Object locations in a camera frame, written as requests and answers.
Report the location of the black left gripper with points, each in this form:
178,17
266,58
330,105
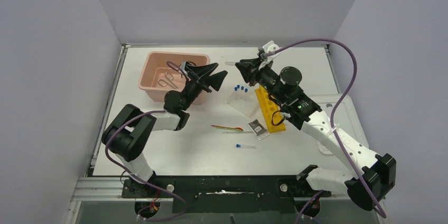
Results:
214,80

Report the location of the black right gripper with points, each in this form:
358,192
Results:
250,71

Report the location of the metal scissors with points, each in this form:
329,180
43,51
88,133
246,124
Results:
167,81

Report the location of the black wire ring stand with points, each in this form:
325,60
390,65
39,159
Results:
182,73

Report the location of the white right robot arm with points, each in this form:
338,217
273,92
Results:
369,176

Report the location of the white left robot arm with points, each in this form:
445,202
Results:
126,136

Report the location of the clear plastic tube box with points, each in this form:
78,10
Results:
244,102

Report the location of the pink plastic bin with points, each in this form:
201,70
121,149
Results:
157,78

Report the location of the yellow test tube rack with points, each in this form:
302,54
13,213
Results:
271,113

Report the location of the red green stirring sticks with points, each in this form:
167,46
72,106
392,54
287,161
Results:
231,129

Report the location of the small dark sample bag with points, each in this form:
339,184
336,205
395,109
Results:
258,129

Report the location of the white plastic tray lid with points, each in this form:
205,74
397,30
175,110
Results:
345,115

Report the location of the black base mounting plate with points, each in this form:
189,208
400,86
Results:
225,194

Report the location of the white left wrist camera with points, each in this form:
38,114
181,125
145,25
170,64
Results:
183,65

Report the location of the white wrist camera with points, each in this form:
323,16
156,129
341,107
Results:
183,65
267,53

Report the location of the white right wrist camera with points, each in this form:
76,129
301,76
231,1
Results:
267,53

